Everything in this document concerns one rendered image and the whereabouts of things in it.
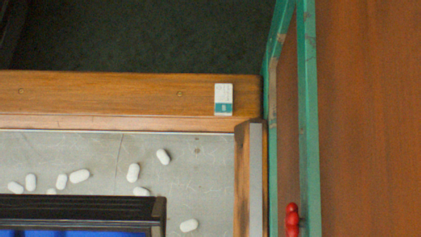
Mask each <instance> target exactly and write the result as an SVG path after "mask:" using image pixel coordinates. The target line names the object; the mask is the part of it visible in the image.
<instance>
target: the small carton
mask: <svg viewBox="0 0 421 237"><path fill-rule="evenodd" d="M232 107H233V84H220V83H215V86H214V115H226V116H232Z"/></svg>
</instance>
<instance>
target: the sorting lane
mask: <svg viewBox="0 0 421 237"><path fill-rule="evenodd" d="M160 149H163V150H165V152H166V153H167V154H168V156H169V158H170V161H169V164H167V165H165V164H163V163H162V162H161V160H160V159H159V157H158V156H157V151H158V150H160ZM132 163H137V164H138V165H139V167H140V170H139V174H138V177H137V180H136V181H135V182H130V181H128V179H127V174H128V171H129V167H130V165H131V164H132ZM82 169H87V170H88V171H89V177H88V178H87V179H85V180H83V181H80V182H77V183H73V182H71V180H70V175H71V174H72V173H73V172H77V171H80V170H82ZM29 174H33V175H34V176H35V177H36V189H35V190H34V191H32V192H31V191H28V190H27V189H26V177H27V176H28V175H29ZM60 174H65V175H67V181H66V186H65V188H63V189H62V190H60V189H58V188H57V186H56V183H57V179H58V176H59V175H60ZM10 182H16V183H18V184H19V185H21V186H22V187H23V188H24V191H23V192H22V193H21V194H46V193H47V191H48V190H49V189H51V188H54V189H55V190H56V193H57V194H81V195H114V196H135V194H134V188H135V187H138V186H139V187H142V188H145V189H147V190H149V192H150V196H156V197H157V196H164V197H165V198H166V237H233V223H234V134H208V133H173V132H106V131H71V130H3V129H0V194H15V193H14V192H12V191H10V190H9V189H8V184H9V183H10ZM190 219H195V220H196V221H197V222H198V226H197V228H196V229H194V230H190V231H188V232H182V231H181V230H180V225H181V223H182V222H184V221H188V220H190Z"/></svg>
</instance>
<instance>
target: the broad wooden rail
mask: <svg viewBox="0 0 421 237"><path fill-rule="evenodd" d="M215 83H220V84H233V107H232V116H226V115H214V86H215ZM249 119H263V76H262V75H260V74H174V73H146V72H103V71H66V70H0V129H3V130H71V131H106V132H173V133H208V134H234V127H235V126H236V125H238V124H240V123H242V122H244V121H246V120H249Z"/></svg>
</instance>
